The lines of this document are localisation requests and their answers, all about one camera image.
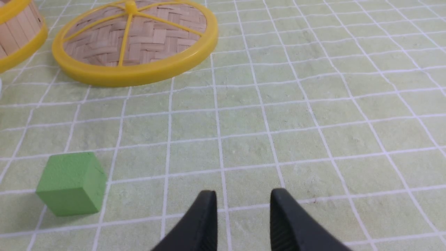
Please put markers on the bamboo steamer basket yellow rim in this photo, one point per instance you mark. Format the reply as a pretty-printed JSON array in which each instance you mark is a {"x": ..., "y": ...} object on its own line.
[{"x": 22, "y": 32}]

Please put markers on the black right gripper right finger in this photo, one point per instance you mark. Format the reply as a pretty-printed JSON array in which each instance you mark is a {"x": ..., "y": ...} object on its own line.
[{"x": 293, "y": 229}]

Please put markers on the green foam cube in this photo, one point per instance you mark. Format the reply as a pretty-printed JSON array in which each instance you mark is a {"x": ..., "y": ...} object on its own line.
[{"x": 72, "y": 184}]

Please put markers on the woven steamer lid yellow rim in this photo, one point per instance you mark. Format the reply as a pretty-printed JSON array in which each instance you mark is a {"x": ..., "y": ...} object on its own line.
[{"x": 136, "y": 42}]

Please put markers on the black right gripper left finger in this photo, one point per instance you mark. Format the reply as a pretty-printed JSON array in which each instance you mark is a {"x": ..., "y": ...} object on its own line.
[{"x": 197, "y": 230}]

